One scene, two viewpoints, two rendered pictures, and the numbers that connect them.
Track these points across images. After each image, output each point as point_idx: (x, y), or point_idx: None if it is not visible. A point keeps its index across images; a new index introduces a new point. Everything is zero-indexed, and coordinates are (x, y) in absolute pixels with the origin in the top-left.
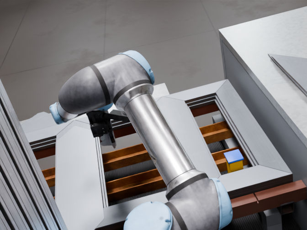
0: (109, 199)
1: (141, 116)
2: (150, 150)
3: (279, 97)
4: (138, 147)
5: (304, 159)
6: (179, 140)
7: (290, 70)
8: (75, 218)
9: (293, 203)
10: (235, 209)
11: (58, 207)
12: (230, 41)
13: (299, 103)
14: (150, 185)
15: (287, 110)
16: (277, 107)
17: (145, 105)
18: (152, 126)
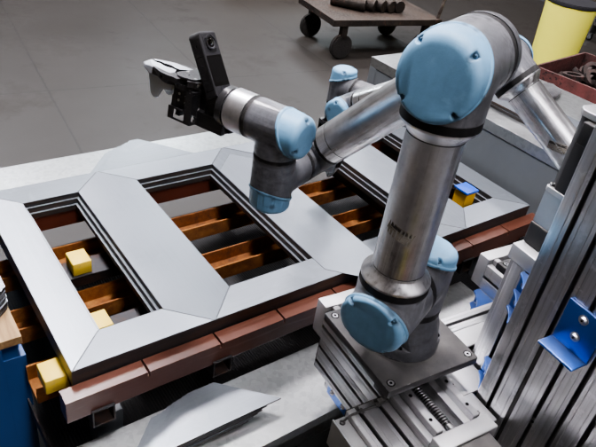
0: None
1: (546, 101)
2: (559, 137)
3: (508, 127)
4: (301, 189)
5: None
6: (388, 174)
7: (500, 103)
8: (336, 254)
9: None
10: (491, 240)
11: (301, 244)
12: None
13: (531, 133)
14: (353, 228)
15: (526, 138)
16: (508, 137)
17: (546, 90)
18: (560, 113)
